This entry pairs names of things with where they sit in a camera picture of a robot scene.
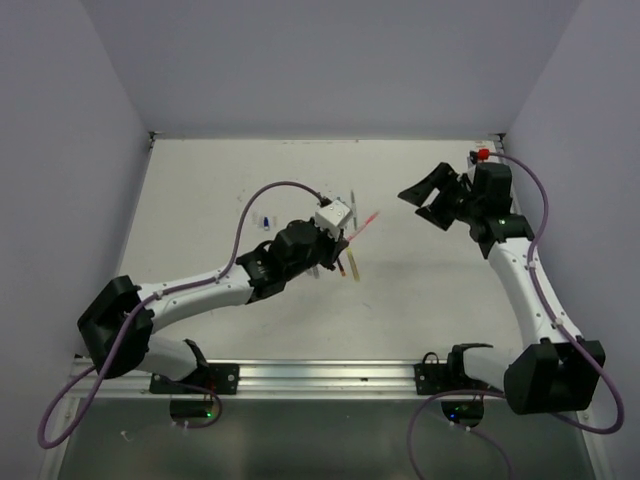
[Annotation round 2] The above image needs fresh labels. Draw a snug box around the yellow highlighter pen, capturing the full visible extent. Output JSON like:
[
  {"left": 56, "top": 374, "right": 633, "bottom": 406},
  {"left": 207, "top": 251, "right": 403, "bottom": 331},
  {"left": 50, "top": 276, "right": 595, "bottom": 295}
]
[{"left": 346, "top": 247, "right": 360, "bottom": 282}]

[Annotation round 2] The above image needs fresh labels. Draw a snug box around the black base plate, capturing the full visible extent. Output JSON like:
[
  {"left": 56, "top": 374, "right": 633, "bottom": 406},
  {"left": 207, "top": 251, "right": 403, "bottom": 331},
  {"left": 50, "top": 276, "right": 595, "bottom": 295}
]
[
  {"left": 149, "top": 362, "right": 240, "bottom": 395},
  {"left": 413, "top": 363, "right": 498, "bottom": 396}
]

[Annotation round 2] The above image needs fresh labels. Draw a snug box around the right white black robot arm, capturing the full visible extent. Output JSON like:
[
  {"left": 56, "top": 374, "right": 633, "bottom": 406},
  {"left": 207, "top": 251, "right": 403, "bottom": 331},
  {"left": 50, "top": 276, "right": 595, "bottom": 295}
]
[{"left": 398, "top": 162, "right": 605, "bottom": 415}]

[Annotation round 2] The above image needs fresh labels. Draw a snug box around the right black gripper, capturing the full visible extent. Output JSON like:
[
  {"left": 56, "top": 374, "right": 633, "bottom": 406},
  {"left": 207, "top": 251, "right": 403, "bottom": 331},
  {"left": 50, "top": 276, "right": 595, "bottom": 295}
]
[{"left": 399, "top": 161, "right": 482, "bottom": 229}]

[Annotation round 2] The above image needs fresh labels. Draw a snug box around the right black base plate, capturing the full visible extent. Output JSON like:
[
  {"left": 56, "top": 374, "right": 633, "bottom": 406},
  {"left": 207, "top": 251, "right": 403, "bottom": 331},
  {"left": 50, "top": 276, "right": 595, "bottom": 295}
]
[{"left": 413, "top": 363, "right": 498, "bottom": 396}]

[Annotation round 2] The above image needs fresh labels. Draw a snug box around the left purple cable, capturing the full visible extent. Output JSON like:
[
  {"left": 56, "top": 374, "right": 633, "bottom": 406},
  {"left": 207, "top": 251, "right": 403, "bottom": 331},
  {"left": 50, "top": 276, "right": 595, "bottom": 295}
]
[{"left": 37, "top": 180, "right": 324, "bottom": 450}]

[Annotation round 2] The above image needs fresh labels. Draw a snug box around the aluminium front rail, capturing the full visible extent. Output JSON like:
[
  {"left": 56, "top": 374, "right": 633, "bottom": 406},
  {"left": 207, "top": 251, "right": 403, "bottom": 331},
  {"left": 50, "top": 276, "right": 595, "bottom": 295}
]
[{"left": 66, "top": 348, "right": 515, "bottom": 401}]

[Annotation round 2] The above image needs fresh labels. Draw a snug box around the red pink slim pen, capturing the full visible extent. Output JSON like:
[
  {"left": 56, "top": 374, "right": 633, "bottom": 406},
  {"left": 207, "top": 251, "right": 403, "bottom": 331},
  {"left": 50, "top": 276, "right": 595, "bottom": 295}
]
[{"left": 347, "top": 210, "right": 380, "bottom": 242}]

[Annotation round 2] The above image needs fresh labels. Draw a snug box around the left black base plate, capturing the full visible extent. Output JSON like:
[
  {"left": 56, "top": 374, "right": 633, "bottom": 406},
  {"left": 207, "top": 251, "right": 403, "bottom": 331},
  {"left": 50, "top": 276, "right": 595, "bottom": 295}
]
[{"left": 149, "top": 362, "right": 240, "bottom": 395}]

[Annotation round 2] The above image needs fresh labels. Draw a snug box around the aluminium rail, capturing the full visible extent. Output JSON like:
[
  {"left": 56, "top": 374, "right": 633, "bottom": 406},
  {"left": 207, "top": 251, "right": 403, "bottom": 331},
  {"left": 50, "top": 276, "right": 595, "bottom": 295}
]
[
  {"left": 492, "top": 132, "right": 569, "bottom": 359},
  {"left": 66, "top": 348, "right": 515, "bottom": 401}
]

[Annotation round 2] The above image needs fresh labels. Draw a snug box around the right wrist camera red cap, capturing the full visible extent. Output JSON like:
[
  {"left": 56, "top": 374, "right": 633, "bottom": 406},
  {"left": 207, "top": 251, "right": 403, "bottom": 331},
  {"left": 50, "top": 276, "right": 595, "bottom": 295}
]
[{"left": 468, "top": 148, "right": 492, "bottom": 165}]

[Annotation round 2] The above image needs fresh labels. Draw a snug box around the aluminium right side rail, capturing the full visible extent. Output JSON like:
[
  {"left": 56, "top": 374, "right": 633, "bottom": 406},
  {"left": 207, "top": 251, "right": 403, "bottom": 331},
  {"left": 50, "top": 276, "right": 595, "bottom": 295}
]
[{"left": 492, "top": 132, "right": 569, "bottom": 359}]

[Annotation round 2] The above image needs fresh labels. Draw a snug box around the purple cable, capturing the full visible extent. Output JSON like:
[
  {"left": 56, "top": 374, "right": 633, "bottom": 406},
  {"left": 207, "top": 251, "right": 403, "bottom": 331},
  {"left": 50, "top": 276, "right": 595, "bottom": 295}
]
[
  {"left": 405, "top": 151, "right": 626, "bottom": 480},
  {"left": 37, "top": 180, "right": 324, "bottom": 450}
]

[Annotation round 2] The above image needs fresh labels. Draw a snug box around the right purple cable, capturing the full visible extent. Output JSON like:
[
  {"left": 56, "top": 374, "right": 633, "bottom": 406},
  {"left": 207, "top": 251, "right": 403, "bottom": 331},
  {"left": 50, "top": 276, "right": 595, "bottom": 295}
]
[{"left": 405, "top": 151, "right": 626, "bottom": 480}]

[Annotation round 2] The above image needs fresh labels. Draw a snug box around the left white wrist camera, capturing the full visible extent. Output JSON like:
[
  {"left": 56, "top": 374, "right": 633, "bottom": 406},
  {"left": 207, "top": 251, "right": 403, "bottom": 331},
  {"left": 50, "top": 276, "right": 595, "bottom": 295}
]
[{"left": 314, "top": 199, "right": 353, "bottom": 240}]

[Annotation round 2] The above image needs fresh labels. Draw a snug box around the thin green fineliner pen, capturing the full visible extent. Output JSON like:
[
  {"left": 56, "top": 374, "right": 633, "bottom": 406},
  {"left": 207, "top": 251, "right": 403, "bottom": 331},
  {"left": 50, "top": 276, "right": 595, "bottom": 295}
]
[{"left": 350, "top": 189, "right": 358, "bottom": 231}]

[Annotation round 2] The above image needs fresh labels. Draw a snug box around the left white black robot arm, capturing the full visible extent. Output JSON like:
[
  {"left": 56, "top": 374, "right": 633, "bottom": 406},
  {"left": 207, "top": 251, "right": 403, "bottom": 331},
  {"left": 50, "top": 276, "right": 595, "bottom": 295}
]
[{"left": 77, "top": 217, "right": 349, "bottom": 393}]

